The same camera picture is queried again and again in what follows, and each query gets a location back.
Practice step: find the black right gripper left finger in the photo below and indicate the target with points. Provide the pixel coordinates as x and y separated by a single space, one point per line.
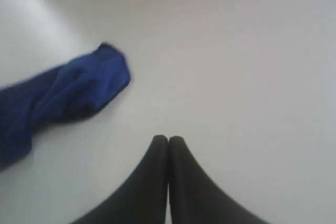
142 198

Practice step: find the blue microfibre towel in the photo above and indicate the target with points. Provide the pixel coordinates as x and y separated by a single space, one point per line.
73 91

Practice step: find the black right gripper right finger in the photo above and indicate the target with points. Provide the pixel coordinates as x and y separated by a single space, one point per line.
194 197

